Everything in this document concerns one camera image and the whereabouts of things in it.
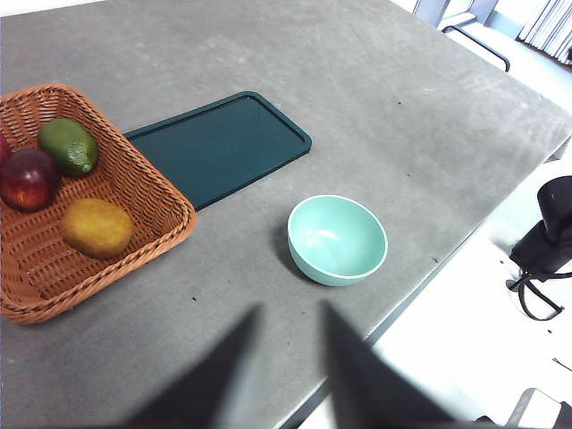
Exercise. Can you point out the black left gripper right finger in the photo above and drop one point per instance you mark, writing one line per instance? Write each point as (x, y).
(366, 389)

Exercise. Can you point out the teal ribbed bowl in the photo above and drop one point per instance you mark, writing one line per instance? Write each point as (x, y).
(337, 241)

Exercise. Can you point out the yellow-brown kiwi fruit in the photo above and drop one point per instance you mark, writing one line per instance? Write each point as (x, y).
(98, 228)

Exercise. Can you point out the grey metal stand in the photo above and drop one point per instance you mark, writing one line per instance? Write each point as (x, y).
(532, 409)

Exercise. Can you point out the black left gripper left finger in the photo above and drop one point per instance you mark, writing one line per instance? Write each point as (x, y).
(210, 384)

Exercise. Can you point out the dark green rectangular tray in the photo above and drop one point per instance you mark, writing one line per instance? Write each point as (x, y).
(223, 143)

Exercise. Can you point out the brown wicker basket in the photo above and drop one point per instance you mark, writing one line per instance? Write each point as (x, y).
(147, 187)

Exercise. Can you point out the dark red plum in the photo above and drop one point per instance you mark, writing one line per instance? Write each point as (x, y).
(29, 181)

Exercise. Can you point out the white pleated curtain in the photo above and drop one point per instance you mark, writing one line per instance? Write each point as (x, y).
(547, 27)

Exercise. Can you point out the white table with black frame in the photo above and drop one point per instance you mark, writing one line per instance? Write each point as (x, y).
(473, 31)

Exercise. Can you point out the green avocado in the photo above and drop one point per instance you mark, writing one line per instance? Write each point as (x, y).
(67, 145)

